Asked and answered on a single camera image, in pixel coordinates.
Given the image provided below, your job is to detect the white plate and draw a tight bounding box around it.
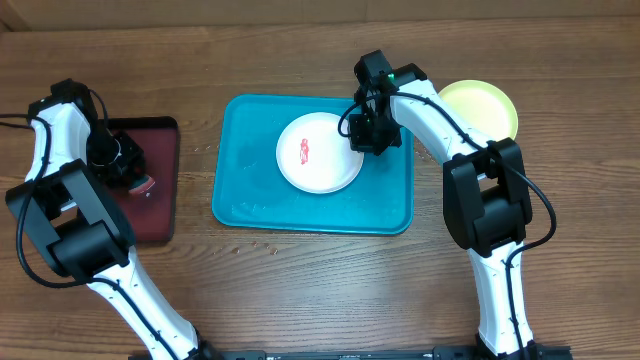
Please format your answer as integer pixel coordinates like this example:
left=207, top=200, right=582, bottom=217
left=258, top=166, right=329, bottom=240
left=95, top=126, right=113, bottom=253
left=276, top=112, right=364, bottom=194

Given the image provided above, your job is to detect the yellow-green plate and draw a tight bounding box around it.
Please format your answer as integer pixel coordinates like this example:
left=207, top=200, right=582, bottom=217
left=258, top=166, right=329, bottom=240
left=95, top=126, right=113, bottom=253
left=439, top=80, right=519, bottom=140

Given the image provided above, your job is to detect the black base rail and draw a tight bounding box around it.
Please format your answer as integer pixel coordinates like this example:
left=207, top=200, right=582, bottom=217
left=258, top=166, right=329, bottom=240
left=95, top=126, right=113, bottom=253
left=128, top=343, right=573, bottom=360

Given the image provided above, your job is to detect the teal plastic serving tray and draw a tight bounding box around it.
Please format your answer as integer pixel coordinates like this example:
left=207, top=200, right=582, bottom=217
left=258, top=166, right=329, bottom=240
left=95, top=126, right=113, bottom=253
left=211, top=94, right=414, bottom=235

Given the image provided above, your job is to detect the black and red tray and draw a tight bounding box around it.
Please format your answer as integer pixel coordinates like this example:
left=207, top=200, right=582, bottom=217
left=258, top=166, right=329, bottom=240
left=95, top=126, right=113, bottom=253
left=105, top=116, right=180, bottom=246

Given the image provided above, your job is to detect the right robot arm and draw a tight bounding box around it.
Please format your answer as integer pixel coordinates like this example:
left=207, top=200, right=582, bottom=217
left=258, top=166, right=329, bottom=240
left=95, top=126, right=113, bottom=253
left=338, top=50, right=536, bottom=359

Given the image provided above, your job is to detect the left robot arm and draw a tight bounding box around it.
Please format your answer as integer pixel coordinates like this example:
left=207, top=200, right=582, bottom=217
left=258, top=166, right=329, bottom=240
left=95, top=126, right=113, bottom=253
left=5, top=79, right=220, bottom=359

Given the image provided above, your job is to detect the red and green sponge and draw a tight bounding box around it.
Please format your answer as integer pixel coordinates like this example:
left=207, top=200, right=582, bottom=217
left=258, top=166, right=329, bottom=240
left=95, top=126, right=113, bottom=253
left=128, top=174, right=155, bottom=195

